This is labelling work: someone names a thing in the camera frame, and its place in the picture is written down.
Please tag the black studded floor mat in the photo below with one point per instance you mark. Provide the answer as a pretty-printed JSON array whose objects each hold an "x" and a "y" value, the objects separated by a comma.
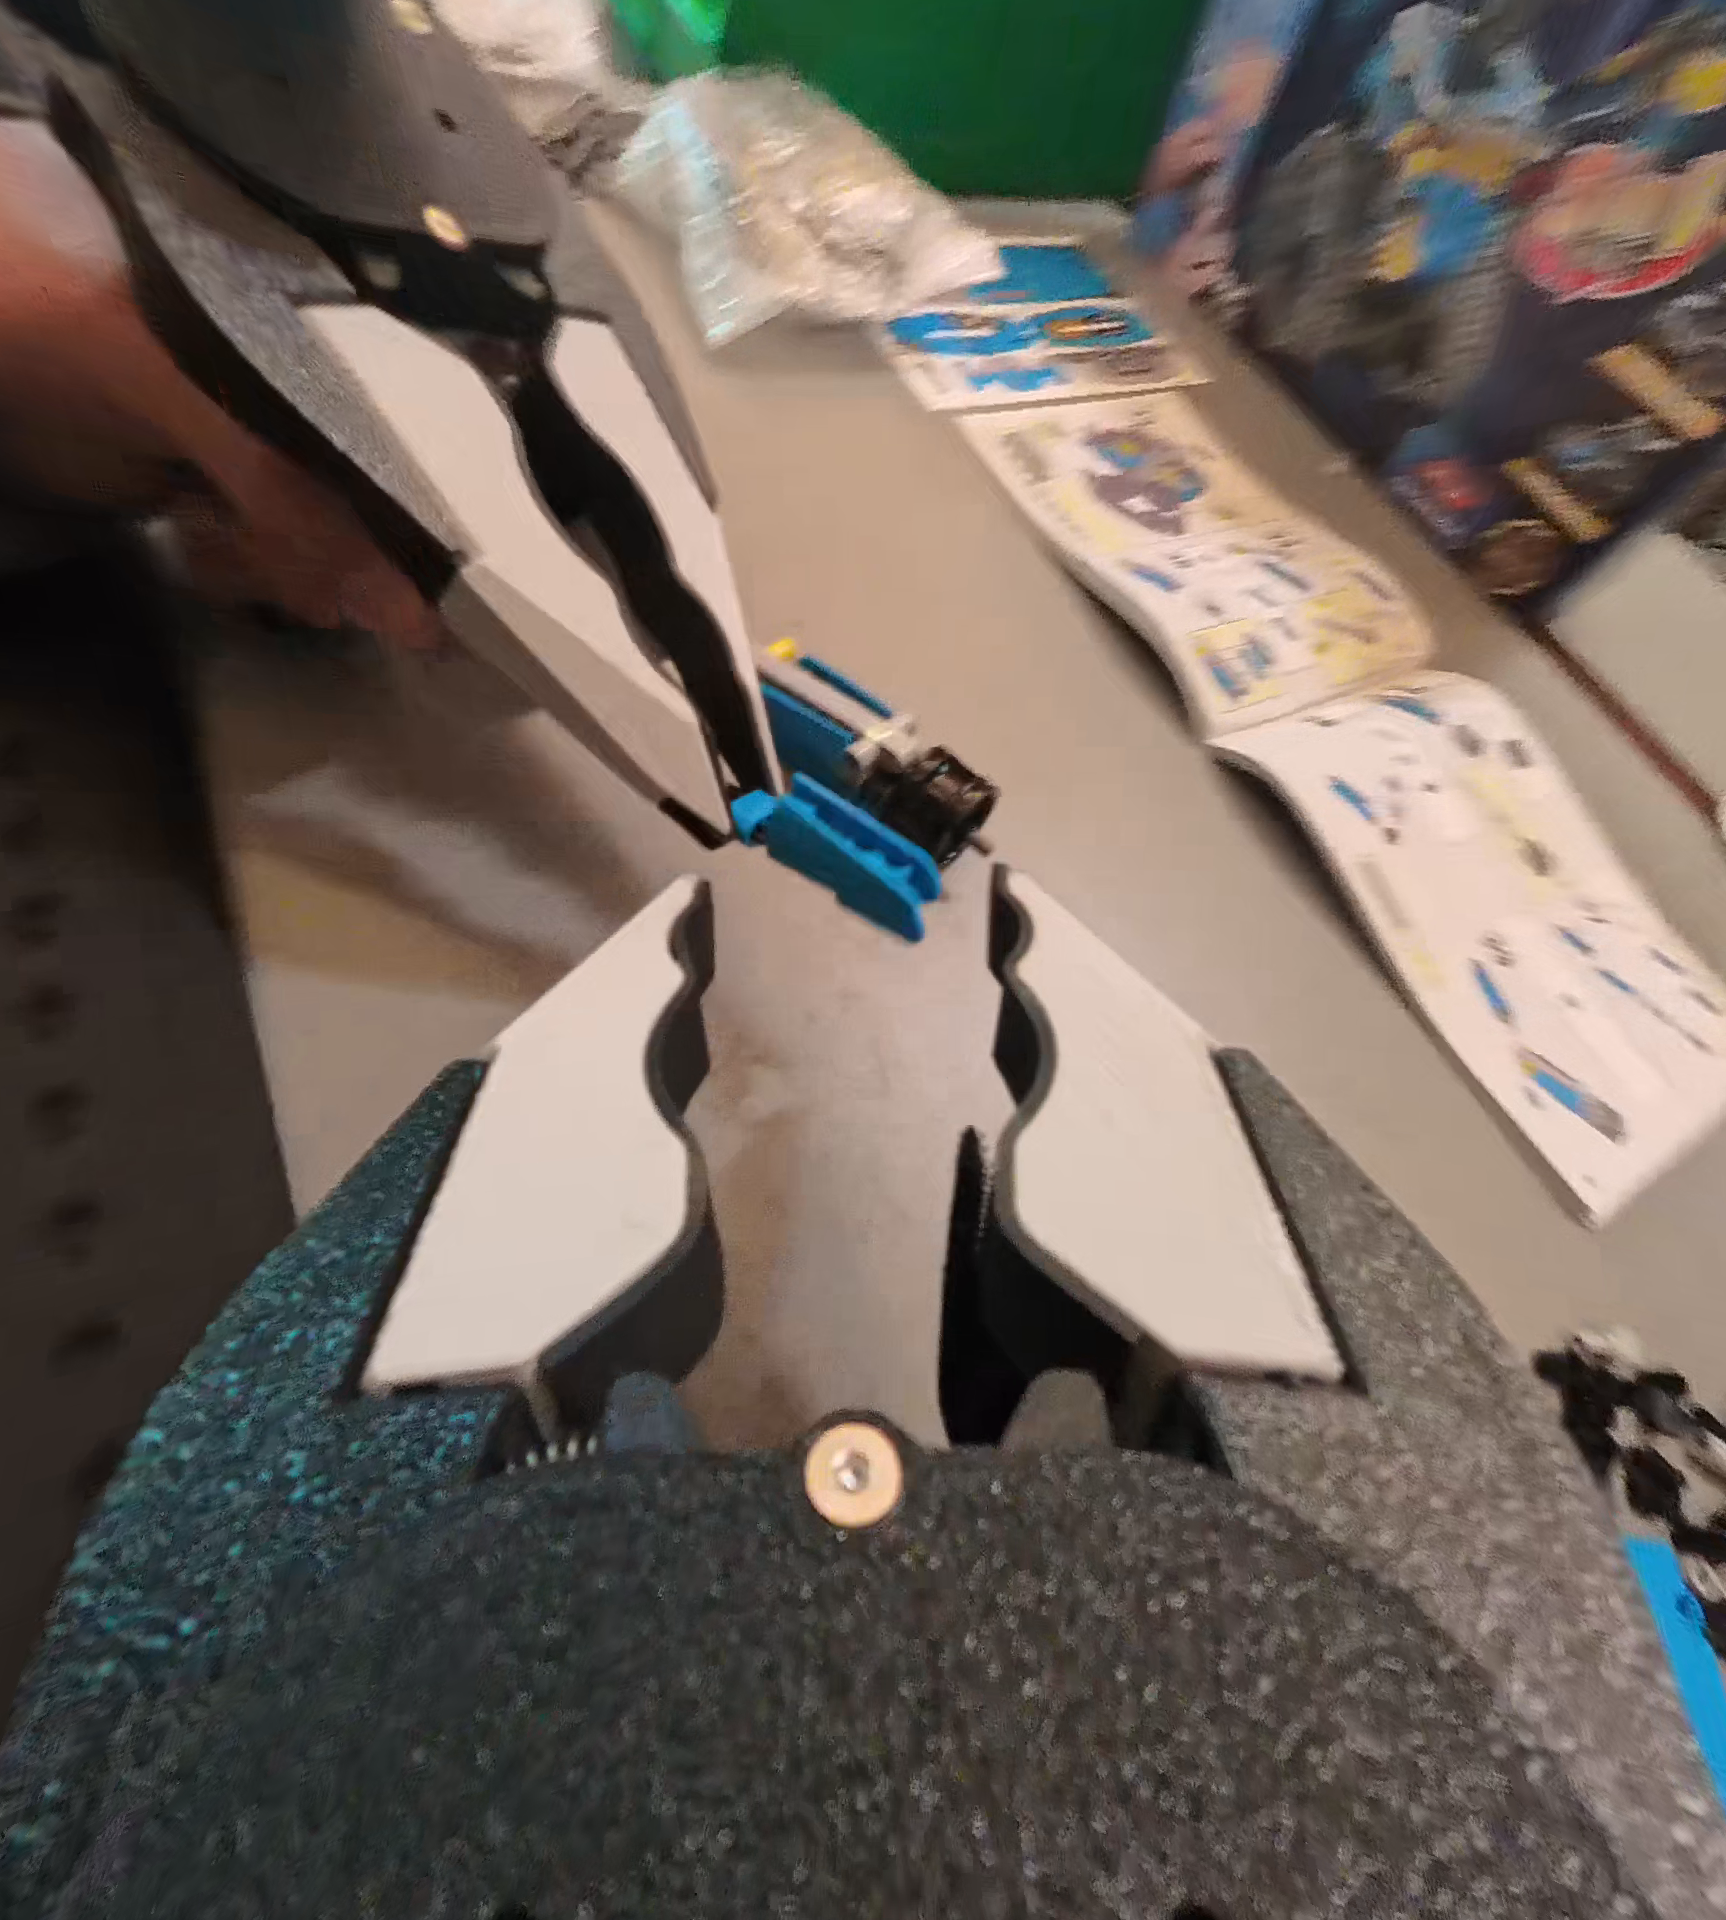
[{"x": 36, "y": 1050}]

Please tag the blue printed leaflet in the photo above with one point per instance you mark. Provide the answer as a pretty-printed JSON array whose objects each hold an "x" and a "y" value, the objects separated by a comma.
[{"x": 1044, "y": 330}]

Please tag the long blue brick beam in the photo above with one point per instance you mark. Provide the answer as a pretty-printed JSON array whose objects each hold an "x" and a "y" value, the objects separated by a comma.
[{"x": 1697, "y": 1678}]

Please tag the grey desk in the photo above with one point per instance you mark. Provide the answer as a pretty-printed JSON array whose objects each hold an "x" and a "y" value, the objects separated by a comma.
[
  {"x": 1149, "y": 853},
  {"x": 1701, "y": 658}
]

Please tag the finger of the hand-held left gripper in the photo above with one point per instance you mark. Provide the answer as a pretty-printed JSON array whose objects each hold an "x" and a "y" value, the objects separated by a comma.
[
  {"x": 503, "y": 508},
  {"x": 667, "y": 494}
]

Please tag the pile of small brick parts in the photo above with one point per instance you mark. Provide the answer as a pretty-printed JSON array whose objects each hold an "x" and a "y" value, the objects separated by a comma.
[{"x": 1658, "y": 1439}]

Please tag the colourful toy set box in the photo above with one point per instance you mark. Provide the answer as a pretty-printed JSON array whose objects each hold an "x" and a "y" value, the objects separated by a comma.
[{"x": 1523, "y": 301}]

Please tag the blue brick assembly with wheel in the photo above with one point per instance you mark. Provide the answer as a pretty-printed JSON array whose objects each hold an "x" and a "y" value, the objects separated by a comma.
[{"x": 937, "y": 794}]

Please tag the green box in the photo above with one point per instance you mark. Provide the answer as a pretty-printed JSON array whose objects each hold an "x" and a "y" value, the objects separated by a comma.
[{"x": 954, "y": 89}]

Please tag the open instruction booklet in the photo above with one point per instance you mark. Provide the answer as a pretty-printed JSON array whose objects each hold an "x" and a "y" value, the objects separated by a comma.
[{"x": 1479, "y": 928}]

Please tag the person's left hand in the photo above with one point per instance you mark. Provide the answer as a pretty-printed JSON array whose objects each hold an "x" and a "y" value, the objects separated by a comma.
[{"x": 54, "y": 330}]

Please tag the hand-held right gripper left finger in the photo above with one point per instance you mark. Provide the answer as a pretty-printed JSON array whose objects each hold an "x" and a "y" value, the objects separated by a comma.
[{"x": 548, "y": 1201}]

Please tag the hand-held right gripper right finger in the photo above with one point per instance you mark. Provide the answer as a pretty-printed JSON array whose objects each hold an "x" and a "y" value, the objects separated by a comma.
[{"x": 1149, "y": 1201}]

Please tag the clear plastic bag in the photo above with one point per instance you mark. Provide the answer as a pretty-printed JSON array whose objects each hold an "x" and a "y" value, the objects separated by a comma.
[{"x": 805, "y": 208}]

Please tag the blue toy brick beam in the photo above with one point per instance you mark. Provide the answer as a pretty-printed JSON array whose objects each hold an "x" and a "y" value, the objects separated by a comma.
[
  {"x": 878, "y": 849},
  {"x": 862, "y": 893}
]

